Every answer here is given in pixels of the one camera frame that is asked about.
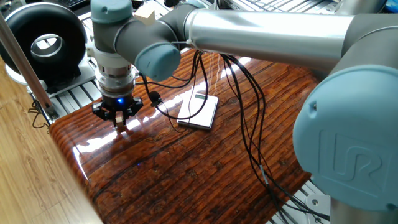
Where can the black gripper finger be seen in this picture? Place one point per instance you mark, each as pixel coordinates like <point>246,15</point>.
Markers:
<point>104,110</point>
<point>135,107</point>

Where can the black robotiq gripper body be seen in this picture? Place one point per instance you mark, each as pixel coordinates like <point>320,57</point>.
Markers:
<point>118,104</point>

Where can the silver grey UR5 robot arm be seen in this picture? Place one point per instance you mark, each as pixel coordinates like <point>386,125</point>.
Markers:
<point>264,34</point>

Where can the silver digital pocket scale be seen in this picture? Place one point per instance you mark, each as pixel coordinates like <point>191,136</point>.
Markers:
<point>199,113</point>

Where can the glossy wood grain board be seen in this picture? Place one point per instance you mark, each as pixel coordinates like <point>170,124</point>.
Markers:
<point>186,174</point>

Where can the large pale wooden cube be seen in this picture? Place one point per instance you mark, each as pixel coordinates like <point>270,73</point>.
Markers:
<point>149,18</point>

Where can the black round knob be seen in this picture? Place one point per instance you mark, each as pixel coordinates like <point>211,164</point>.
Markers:
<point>171,2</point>

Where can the black keyboard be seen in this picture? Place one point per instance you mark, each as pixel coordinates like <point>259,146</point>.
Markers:
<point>71,2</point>

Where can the aluminium frame post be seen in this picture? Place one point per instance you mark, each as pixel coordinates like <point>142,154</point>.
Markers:
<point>21,59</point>

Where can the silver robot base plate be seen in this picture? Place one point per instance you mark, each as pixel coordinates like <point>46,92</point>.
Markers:
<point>320,205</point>

